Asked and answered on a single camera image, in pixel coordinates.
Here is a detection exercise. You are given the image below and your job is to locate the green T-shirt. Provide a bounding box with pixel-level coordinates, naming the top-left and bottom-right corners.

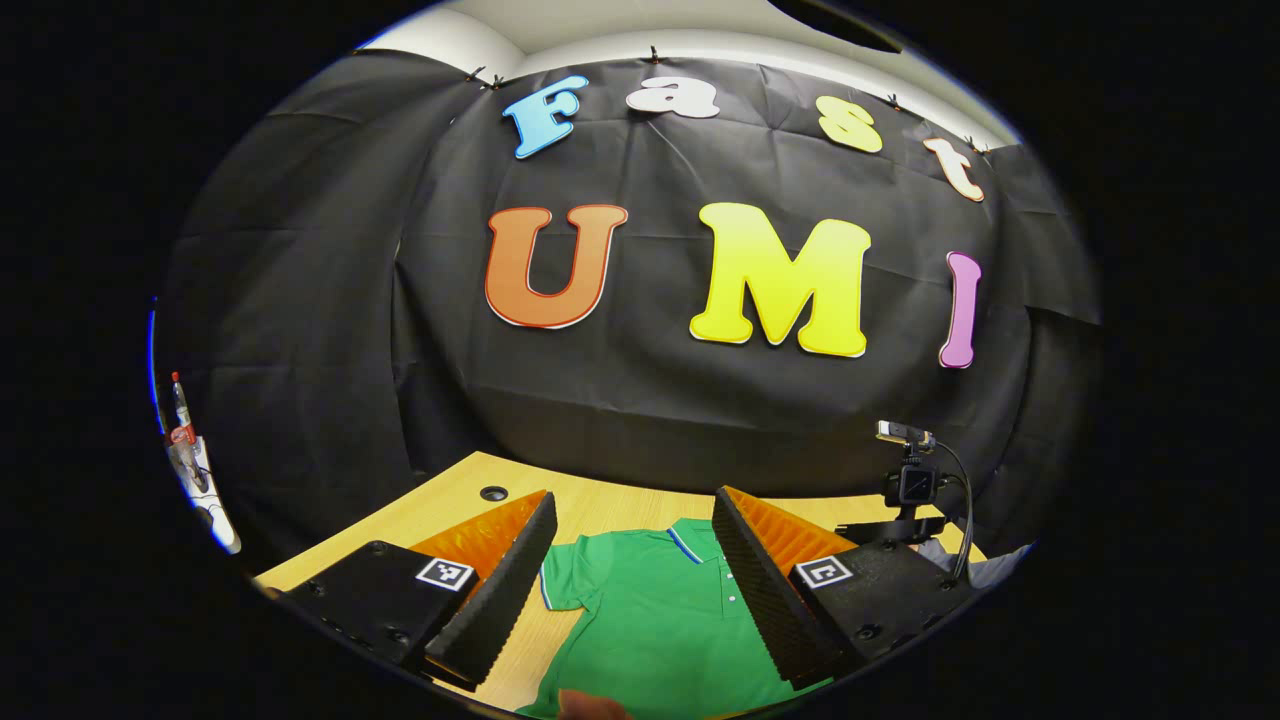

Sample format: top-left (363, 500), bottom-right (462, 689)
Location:
top-left (515, 518), bottom-right (831, 720)

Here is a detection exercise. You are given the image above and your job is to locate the black backdrop cloth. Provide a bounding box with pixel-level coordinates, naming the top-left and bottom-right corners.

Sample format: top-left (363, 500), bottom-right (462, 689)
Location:
top-left (155, 45), bottom-right (1101, 561)

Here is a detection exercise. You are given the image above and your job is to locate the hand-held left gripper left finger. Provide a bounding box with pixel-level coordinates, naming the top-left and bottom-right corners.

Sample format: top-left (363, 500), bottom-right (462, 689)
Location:
top-left (280, 490), bottom-right (558, 691)

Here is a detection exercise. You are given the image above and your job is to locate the small camera on stand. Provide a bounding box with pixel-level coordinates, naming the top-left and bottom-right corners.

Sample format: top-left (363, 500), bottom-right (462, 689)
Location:
top-left (835, 420), bottom-right (976, 546)

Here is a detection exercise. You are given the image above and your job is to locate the white plastic object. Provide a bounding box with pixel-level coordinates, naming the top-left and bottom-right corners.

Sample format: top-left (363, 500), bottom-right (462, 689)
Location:
top-left (172, 440), bottom-right (243, 556)

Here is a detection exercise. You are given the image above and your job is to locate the red label bottle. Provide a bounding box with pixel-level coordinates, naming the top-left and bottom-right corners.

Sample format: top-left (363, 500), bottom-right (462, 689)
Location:
top-left (168, 372), bottom-right (197, 447)

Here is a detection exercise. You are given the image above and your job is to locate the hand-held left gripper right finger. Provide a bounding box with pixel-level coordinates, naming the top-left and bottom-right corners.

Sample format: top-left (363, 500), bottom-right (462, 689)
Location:
top-left (712, 486), bottom-right (979, 691)

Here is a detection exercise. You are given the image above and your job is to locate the black camera cable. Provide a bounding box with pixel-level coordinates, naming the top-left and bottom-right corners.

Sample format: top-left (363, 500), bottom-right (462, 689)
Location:
top-left (935, 440), bottom-right (976, 583)

